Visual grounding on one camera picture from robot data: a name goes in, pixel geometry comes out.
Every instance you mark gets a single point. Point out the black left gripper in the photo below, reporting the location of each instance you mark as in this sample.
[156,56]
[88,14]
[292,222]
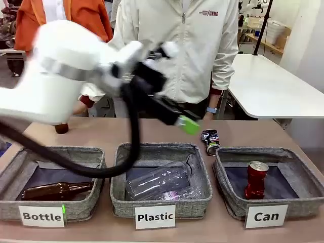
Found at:
[152,81]

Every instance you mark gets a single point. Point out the clear plastic bottle purple label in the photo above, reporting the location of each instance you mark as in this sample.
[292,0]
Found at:
[182,195]

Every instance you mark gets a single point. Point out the crushed red can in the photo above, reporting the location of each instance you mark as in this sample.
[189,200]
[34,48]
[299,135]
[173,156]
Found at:
[256,182]

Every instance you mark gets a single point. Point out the brown glass bottle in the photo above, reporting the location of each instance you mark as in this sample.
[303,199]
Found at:
[55,190]
[62,128]

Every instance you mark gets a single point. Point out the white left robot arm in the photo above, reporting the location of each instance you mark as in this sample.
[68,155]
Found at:
[58,76]

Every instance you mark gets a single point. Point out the person's left forearm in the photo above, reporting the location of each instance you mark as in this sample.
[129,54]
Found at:
[214,100]

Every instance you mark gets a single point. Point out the crushed black Pepsi can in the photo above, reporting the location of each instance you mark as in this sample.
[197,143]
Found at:
[210,140]

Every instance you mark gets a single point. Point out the grey fabric basket plastic sign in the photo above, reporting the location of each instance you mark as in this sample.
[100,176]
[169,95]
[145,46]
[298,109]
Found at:
[162,208]

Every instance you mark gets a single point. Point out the white sign reading Can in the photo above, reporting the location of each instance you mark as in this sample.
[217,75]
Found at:
[266,216]

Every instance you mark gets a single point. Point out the grey fabric basket can sign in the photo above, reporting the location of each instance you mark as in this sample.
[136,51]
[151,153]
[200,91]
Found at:
[298,202]

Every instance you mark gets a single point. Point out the grey fabric basket bottle sign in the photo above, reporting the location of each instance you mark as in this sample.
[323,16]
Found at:
[15,205]

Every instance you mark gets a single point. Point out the person's left hand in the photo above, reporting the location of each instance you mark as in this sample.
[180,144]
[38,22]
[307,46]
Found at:
[209,116]

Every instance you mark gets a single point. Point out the person's right hand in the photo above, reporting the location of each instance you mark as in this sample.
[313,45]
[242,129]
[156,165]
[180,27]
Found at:
[79,110]

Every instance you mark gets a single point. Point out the blue wrist watch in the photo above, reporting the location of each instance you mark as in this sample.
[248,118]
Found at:
[212,110]

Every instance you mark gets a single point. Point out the person in cream jacket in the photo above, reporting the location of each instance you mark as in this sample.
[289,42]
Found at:
[197,50]

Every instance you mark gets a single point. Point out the white background table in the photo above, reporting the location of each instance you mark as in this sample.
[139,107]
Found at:
[268,86]

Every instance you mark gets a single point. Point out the white sign reading Plastic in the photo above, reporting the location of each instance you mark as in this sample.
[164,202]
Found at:
[155,217]

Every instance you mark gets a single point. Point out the wooden background desk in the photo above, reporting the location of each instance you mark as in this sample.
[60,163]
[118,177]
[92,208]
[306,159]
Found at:
[268,44]

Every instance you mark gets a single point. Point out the black tripod pole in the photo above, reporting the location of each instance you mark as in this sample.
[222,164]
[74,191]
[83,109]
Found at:
[262,27]

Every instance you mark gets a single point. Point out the white storage box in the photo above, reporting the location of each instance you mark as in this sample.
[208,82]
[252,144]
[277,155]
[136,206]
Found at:
[277,30]

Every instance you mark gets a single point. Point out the person in orange jacket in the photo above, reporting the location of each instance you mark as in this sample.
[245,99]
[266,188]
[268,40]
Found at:
[86,15]

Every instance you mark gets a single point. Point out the white sign reading Bottle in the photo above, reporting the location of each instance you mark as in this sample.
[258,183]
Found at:
[41,216]

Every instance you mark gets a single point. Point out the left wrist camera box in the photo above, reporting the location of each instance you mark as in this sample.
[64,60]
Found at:
[169,49]

